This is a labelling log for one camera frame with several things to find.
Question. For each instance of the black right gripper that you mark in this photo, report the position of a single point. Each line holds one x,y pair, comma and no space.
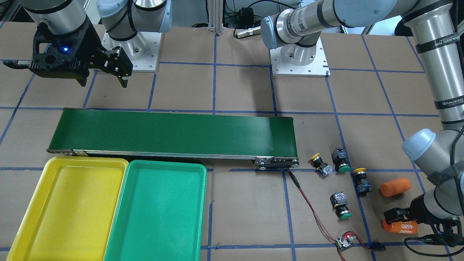
92,52

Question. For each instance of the orange cylinder marked 4680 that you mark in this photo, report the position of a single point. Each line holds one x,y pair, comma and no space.
409,227

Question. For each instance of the green conveyor belt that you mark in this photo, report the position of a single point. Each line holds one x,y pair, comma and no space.
268,141

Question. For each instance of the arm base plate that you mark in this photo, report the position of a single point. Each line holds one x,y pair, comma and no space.
143,50
293,60

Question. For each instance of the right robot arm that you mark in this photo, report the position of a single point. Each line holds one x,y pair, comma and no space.
122,19

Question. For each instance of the small motor controller board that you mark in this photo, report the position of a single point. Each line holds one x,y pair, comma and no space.
345,242

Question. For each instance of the plain orange cylinder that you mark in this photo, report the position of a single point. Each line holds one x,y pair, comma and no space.
395,187

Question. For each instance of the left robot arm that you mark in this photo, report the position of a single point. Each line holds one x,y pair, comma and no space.
438,155

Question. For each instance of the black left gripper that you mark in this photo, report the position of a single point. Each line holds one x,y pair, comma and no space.
417,209

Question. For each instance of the green push button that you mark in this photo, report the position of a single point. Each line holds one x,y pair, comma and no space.
339,203
340,160

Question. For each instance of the aluminium frame post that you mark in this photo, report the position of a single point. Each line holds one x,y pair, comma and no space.
215,16

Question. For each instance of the yellow push button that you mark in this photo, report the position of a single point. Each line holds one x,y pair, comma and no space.
321,167
362,184

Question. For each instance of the green plastic tray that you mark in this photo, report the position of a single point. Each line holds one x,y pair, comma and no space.
159,213

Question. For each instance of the yellow plastic tray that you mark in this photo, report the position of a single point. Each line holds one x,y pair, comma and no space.
70,215

